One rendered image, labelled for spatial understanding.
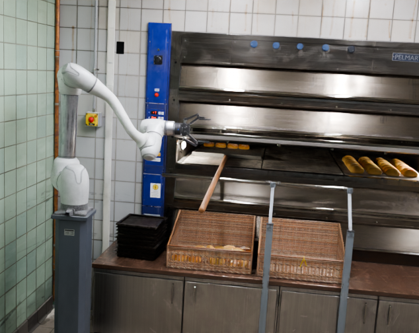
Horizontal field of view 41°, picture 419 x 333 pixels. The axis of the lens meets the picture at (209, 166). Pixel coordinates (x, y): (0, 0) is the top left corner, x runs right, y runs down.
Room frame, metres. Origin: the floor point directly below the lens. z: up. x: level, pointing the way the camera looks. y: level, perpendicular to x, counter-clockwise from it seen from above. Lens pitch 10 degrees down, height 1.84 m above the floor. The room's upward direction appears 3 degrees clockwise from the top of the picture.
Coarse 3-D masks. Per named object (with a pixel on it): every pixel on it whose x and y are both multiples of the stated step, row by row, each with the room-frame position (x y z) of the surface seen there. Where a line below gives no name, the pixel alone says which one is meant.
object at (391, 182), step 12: (180, 168) 3.97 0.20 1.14; (192, 168) 3.96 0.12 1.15; (204, 168) 3.96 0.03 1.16; (216, 168) 3.95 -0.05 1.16; (228, 168) 3.94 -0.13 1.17; (240, 168) 3.93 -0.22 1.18; (252, 168) 3.94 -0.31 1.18; (336, 180) 3.85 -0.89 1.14; (348, 180) 3.84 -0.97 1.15; (360, 180) 3.83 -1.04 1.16; (372, 180) 3.82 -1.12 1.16; (384, 180) 3.81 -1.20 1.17; (396, 180) 3.80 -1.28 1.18; (408, 180) 3.81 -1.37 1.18
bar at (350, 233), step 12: (228, 180) 3.56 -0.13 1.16; (240, 180) 3.55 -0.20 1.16; (252, 180) 3.54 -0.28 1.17; (264, 180) 3.54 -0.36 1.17; (348, 192) 3.46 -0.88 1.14; (348, 204) 3.41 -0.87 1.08; (348, 216) 3.35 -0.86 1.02; (348, 228) 3.29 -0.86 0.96; (348, 240) 3.25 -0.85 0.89; (264, 252) 3.31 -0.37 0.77; (348, 252) 3.25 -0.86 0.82; (264, 264) 3.30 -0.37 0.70; (348, 264) 3.25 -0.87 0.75; (264, 276) 3.30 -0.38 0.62; (348, 276) 3.25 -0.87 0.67; (264, 288) 3.30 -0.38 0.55; (348, 288) 3.25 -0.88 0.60; (264, 300) 3.30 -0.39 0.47; (264, 312) 3.30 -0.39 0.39; (264, 324) 3.30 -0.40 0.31
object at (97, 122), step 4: (88, 112) 3.98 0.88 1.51; (92, 112) 3.98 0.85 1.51; (96, 112) 3.99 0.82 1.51; (100, 112) 4.02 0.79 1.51; (88, 116) 3.98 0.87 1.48; (92, 116) 3.98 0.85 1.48; (100, 116) 4.02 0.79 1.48; (88, 120) 3.98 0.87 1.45; (96, 120) 3.97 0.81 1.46; (100, 120) 4.02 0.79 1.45; (88, 124) 3.98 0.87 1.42; (92, 124) 3.97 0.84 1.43; (96, 124) 3.97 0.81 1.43; (100, 124) 4.02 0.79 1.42
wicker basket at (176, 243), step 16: (176, 224) 3.81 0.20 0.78; (192, 224) 3.91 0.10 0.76; (208, 224) 3.90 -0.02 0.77; (240, 224) 3.88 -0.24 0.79; (176, 240) 3.84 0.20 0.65; (192, 240) 3.87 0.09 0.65; (208, 240) 3.87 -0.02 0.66; (224, 240) 3.86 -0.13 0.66; (240, 240) 3.85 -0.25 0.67; (208, 256) 3.46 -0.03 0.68; (224, 256) 3.45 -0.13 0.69; (240, 256) 3.44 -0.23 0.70; (240, 272) 3.44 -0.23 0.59
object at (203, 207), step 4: (224, 156) 4.26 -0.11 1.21; (224, 160) 4.07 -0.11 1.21; (220, 164) 3.90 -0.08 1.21; (224, 164) 3.96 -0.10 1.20; (220, 168) 3.70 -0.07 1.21; (216, 172) 3.56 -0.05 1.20; (220, 172) 3.60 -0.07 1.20; (216, 176) 3.41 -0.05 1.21; (212, 180) 3.30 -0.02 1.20; (216, 180) 3.32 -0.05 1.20; (212, 184) 3.17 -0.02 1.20; (212, 188) 3.07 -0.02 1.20; (208, 192) 2.95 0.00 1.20; (212, 192) 3.02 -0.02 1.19; (208, 196) 2.87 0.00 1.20; (204, 200) 2.77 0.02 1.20; (208, 200) 2.81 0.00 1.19; (204, 204) 2.69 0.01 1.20; (200, 208) 2.61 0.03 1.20; (204, 208) 2.63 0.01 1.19; (200, 212) 2.61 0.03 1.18
